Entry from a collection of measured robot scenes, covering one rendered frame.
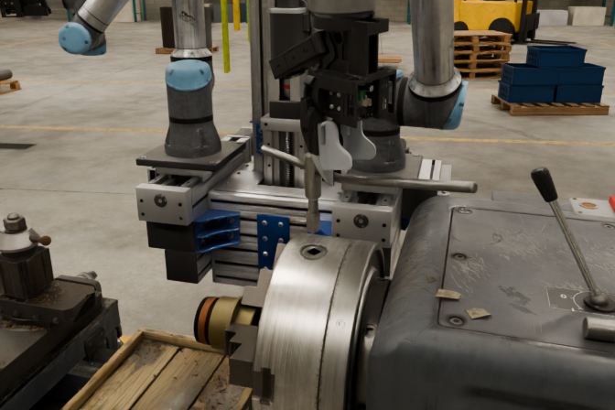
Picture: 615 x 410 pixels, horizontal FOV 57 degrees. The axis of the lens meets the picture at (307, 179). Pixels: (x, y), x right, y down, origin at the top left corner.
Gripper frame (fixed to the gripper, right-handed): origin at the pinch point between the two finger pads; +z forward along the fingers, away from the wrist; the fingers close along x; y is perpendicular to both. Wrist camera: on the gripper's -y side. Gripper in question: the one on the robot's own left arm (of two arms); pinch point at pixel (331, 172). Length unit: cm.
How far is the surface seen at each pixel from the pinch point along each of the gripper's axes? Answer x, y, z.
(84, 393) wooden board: -25, -38, 46
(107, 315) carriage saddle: -11, -57, 48
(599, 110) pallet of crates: 676, -192, 203
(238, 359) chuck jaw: -14.7, -3.6, 23.6
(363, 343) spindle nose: -2.4, 7.8, 21.7
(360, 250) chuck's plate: 4.6, 1.0, 13.4
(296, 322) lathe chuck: -9.2, 2.2, 17.3
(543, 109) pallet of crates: 624, -240, 199
